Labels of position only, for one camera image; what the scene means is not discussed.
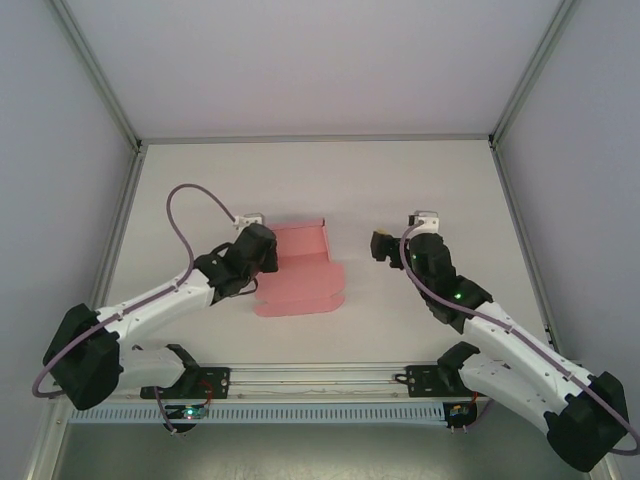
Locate pink paper box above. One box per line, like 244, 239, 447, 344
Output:
253, 217, 346, 319

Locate circuit board with green light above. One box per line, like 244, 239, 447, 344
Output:
167, 404, 211, 420

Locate thin black loop cable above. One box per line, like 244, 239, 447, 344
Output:
227, 279, 260, 304

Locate long aluminium frame rail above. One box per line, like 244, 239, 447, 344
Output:
27, 144, 147, 480
491, 142, 629, 480

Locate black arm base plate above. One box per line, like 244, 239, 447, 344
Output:
403, 364, 484, 400
139, 366, 232, 401

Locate short aluminium frame rail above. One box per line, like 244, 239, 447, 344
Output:
137, 133, 494, 147

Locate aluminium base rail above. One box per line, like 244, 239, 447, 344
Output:
107, 357, 586, 401

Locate white slotted cable duct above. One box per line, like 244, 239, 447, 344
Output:
64, 402, 447, 425

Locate aluminium frame post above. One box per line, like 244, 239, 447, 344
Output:
488, 0, 584, 151
49, 0, 146, 154

